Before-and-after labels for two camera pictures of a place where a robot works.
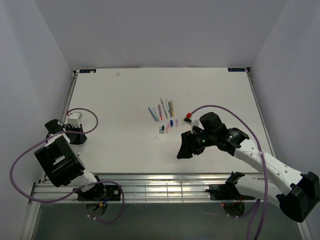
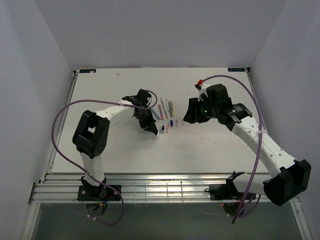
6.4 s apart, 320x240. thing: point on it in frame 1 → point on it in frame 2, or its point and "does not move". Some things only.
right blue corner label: x=236 y=69 does not move
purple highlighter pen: x=170 y=108 does not move
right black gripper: x=188 y=146 → x=192 y=115
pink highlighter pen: x=160 y=112 does not move
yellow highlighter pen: x=172 y=108 does not move
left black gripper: x=82 y=138 → x=148 y=125
